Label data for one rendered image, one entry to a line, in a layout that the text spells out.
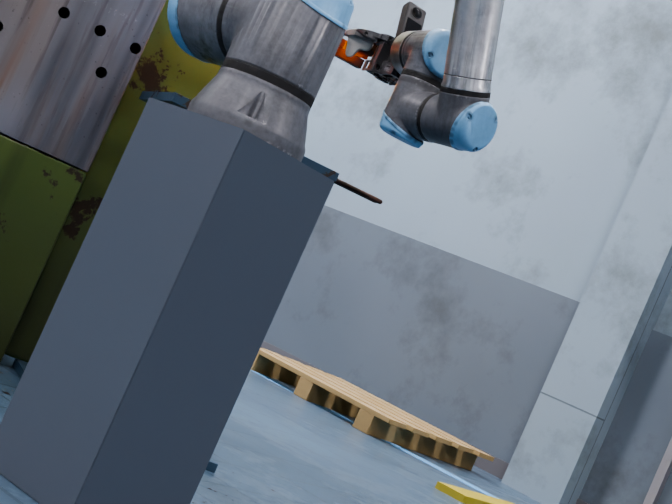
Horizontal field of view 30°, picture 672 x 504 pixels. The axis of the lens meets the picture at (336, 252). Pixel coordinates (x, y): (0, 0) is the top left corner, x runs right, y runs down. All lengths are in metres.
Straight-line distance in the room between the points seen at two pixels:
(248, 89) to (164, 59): 1.23
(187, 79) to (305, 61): 1.23
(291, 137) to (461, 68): 0.46
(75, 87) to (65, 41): 0.10
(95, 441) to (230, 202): 0.38
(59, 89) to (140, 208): 1.01
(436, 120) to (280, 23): 0.47
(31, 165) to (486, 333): 3.68
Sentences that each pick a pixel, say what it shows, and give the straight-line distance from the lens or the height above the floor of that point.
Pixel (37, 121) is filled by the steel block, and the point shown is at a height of 0.53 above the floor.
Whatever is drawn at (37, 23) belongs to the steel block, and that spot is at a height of 0.72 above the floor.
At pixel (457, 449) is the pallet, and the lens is 5.52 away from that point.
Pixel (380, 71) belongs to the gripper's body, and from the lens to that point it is 2.52.
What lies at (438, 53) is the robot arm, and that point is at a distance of 2.32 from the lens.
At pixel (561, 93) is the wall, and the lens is 6.41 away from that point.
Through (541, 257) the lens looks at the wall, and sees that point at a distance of 6.14.
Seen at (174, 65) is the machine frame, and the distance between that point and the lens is 3.08.
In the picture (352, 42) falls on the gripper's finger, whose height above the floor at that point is 0.93.
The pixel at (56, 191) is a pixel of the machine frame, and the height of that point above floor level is 0.40.
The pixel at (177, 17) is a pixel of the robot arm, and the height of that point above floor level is 0.75.
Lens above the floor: 0.43
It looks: 2 degrees up
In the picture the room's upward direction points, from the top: 24 degrees clockwise
